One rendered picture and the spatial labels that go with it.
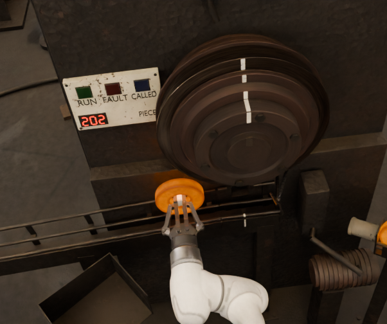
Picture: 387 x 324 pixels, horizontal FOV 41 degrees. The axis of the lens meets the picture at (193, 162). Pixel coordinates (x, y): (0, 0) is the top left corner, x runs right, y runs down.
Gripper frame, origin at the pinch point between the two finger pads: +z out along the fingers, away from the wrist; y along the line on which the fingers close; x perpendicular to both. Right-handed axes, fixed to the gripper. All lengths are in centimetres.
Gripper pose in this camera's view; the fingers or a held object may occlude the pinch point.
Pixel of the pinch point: (179, 194)
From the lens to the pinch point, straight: 161.7
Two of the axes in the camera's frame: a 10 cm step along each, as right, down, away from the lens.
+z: -1.0, -7.7, 6.3
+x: -0.8, -6.3, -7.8
